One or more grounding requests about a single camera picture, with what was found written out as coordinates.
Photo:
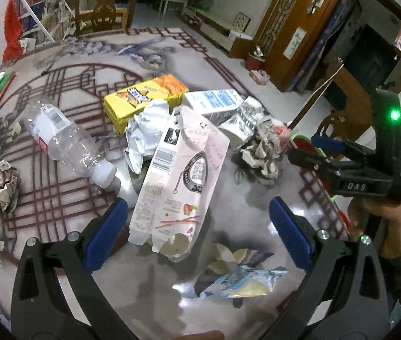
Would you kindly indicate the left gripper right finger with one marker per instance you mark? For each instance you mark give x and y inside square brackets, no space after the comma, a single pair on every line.
[343,295]

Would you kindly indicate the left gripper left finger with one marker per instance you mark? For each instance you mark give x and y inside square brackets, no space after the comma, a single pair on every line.
[39,309]

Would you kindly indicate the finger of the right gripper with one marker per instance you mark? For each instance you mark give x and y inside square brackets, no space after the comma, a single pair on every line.
[329,144]
[321,164]

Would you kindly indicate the printed newspaper ball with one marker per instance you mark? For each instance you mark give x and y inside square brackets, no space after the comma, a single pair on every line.
[266,148]

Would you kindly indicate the pink strawberry milk carton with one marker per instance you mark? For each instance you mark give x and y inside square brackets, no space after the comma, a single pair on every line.
[179,185]

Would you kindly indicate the person's right hand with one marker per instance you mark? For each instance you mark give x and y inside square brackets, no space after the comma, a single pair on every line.
[360,208]

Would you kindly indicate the wooden chair near right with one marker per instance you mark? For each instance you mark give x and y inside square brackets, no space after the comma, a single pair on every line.
[351,113]

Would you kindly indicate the silver crumpled foil carton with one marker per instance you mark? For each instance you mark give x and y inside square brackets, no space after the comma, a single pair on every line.
[241,127]

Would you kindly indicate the small cardboard floor box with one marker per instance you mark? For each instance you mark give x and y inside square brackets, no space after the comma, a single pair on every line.
[260,77]

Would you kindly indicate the white blue milk carton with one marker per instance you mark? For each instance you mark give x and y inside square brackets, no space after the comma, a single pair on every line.
[215,105]

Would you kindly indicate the torn blue foil wrapper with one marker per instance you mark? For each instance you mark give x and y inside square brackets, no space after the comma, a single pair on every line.
[233,275]

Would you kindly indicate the low tv cabinet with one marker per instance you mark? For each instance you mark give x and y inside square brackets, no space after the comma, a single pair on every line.
[234,43]

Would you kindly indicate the crumpled white paper ball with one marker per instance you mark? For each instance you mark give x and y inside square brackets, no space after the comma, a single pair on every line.
[143,133]

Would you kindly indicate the clear plastic water bottle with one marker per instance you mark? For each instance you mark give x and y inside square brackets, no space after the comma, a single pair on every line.
[66,142]

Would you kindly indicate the yellow orange snack box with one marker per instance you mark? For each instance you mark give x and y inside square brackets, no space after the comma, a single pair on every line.
[121,105]

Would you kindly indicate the wooden dining chair far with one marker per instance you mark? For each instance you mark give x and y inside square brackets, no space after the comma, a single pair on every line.
[103,17]

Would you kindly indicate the red cloth bag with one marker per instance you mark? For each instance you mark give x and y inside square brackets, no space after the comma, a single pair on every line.
[12,30]

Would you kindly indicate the white magazine rack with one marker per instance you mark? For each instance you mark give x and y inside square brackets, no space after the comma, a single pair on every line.
[44,22]

